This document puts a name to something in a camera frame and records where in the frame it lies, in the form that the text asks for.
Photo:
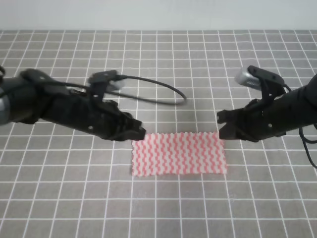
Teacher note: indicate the grey checked tablecloth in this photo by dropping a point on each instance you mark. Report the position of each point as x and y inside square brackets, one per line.
[60, 183]

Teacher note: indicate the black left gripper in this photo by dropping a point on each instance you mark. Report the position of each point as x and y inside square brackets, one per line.
[105, 121]

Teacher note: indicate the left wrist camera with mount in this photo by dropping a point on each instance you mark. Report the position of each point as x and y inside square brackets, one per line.
[104, 82]

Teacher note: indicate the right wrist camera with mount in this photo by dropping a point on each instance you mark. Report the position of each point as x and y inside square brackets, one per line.
[270, 84]

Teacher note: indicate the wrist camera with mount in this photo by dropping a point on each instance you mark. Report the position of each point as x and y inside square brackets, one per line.
[270, 84]
[104, 82]

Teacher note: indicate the pink white wavy striped towel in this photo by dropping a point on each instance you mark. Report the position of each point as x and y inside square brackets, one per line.
[178, 154]

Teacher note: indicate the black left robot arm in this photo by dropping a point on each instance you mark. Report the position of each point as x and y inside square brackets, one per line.
[34, 95]

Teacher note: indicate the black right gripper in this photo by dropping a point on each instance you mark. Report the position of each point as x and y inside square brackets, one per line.
[253, 123]

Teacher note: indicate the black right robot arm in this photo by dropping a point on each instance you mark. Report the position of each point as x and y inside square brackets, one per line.
[295, 109]

